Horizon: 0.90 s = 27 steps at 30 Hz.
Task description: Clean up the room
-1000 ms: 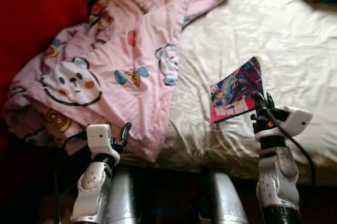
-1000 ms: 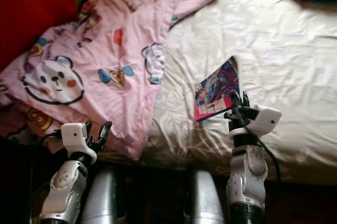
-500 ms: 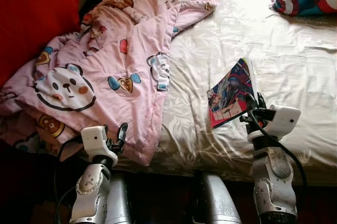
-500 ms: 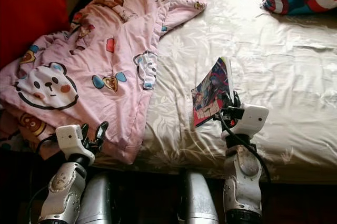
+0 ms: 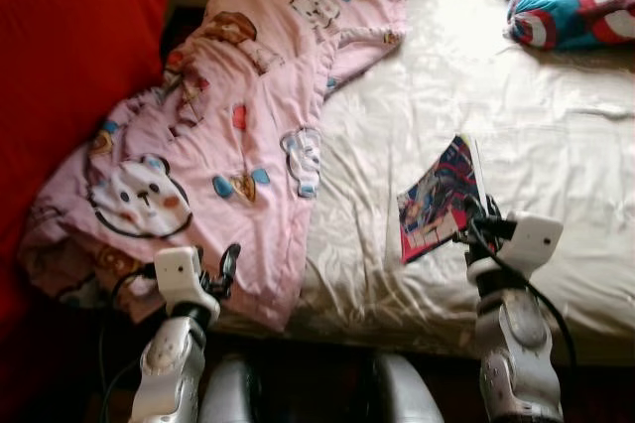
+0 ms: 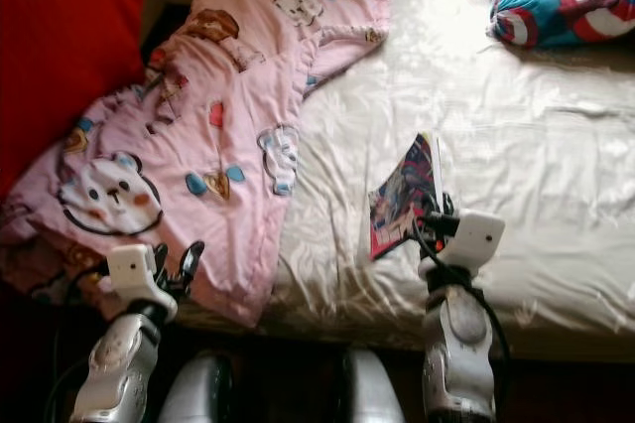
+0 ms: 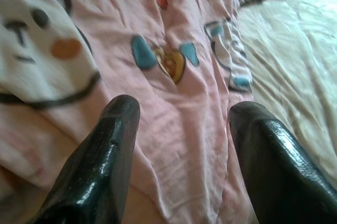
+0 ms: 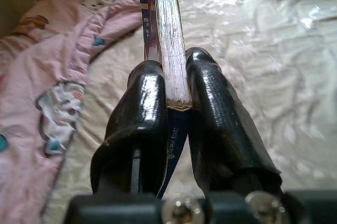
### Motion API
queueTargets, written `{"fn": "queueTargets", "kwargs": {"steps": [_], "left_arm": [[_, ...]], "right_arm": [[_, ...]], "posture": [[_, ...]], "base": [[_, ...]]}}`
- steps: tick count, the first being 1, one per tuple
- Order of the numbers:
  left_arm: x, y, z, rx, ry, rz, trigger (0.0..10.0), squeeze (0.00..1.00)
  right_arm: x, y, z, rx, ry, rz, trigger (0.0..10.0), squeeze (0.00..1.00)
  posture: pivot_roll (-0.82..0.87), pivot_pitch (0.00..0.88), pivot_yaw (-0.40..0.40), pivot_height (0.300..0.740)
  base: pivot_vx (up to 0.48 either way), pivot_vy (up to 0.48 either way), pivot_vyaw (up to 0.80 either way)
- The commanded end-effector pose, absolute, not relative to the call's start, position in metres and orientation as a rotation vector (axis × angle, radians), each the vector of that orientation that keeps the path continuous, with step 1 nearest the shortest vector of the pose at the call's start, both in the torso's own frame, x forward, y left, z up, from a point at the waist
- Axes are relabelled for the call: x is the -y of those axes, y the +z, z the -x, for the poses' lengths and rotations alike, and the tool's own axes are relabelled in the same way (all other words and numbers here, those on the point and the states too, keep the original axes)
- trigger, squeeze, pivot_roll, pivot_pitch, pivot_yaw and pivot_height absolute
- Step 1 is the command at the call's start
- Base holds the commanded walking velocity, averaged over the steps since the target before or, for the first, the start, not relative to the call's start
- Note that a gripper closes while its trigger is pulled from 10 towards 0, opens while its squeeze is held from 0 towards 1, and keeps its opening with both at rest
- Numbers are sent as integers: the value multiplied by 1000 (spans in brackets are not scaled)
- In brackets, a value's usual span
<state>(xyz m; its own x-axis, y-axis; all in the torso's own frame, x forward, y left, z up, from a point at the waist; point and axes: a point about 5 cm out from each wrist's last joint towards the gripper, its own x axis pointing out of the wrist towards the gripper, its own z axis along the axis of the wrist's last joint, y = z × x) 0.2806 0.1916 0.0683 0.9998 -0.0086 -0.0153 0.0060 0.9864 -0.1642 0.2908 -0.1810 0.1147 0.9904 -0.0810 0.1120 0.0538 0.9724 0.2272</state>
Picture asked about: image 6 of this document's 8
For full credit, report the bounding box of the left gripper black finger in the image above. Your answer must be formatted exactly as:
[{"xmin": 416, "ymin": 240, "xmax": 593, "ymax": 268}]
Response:
[{"xmin": 176, "ymin": 239, "xmax": 206, "ymax": 289}]

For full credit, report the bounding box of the grey left robot leg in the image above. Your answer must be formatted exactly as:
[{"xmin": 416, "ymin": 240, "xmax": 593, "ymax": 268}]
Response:
[{"xmin": 159, "ymin": 352, "xmax": 239, "ymax": 423}]

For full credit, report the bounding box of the grey robot leg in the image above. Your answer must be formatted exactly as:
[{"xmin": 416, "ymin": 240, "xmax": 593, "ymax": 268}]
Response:
[
  {"xmin": 342, "ymin": 347, "xmax": 406, "ymax": 423},
  {"xmin": 159, "ymin": 352, "xmax": 239, "ymax": 423}
]

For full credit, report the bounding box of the pink cartoon print blanket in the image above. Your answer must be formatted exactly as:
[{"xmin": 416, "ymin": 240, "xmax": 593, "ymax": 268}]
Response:
[{"xmin": 2, "ymin": 0, "xmax": 398, "ymax": 330}]

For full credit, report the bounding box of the grey right robot leg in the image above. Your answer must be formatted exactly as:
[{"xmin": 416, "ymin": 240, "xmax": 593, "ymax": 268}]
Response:
[{"xmin": 342, "ymin": 347, "xmax": 406, "ymax": 423}]

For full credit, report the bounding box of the blue red striped bolster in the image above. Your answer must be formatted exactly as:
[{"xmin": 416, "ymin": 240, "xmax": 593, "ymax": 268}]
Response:
[{"xmin": 489, "ymin": 0, "xmax": 635, "ymax": 50}]

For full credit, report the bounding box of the large red fabric cushion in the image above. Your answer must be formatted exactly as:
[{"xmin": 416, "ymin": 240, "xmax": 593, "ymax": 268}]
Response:
[{"xmin": 0, "ymin": 0, "xmax": 148, "ymax": 196}]

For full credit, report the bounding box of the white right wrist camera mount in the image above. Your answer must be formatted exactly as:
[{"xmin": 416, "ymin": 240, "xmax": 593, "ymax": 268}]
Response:
[{"xmin": 419, "ymin": 209, "xmax": 507, "ymax": 280}]

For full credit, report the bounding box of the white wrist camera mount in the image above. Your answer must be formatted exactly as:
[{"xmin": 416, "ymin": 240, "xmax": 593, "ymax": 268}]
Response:
[
  {"xmin": 107, "ymin": 243, "xmax": 178, "ymax": 320},
  {"xmin": 419, "ymin": 209, "xmax": 507, "ymax": 280}
]

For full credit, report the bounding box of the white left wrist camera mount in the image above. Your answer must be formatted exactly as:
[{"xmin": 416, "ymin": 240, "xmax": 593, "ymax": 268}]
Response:
[{"xmin": 107, "ymin": 243, "xmax": 178, "ymax": 320}]

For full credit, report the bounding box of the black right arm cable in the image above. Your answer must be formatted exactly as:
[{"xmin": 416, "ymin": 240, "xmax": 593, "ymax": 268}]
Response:
[{"xmin": 412, "ymin": 219, "xmax": 512, "ymax": 384}]

